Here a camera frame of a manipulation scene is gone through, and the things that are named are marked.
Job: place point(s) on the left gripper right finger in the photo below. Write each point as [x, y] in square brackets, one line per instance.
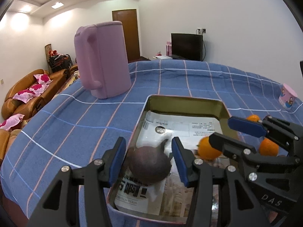
[238, 206]

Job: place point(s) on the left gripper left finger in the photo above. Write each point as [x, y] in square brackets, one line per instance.
[59, 205]

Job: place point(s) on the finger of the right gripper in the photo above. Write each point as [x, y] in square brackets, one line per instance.
[230, 147]
[242, 125]

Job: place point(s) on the small orange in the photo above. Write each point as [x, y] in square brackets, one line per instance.
[253, 117]

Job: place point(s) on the large orange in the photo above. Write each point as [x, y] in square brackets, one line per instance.
[268, 148]

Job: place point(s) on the purple passion fruit with stem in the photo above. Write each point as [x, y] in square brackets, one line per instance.
[150, 164]

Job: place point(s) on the pink cartoon mug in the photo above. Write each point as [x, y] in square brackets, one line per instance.
[287, 97]

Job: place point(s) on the printed paper in tin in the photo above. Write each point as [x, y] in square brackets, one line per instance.
[168, 197]

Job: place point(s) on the pink metal tin box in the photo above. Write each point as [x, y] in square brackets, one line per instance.
[179, 106]

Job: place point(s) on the near orange sofa seat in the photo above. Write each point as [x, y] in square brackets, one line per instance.
[10, 128]

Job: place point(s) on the black television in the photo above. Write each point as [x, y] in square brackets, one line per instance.
[187, 46]

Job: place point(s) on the orange leather long sofa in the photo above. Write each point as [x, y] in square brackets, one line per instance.
[11, 107]

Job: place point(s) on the pink floral cushion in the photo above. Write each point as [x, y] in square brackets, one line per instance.
[36, 90]

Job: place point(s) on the pink electric kettle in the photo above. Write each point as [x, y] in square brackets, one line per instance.
[102, 59]

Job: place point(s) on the brown wooden door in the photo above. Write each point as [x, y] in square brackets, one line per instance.
[128, 18]

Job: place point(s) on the wall power socket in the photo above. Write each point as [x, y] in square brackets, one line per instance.
[200, 31]

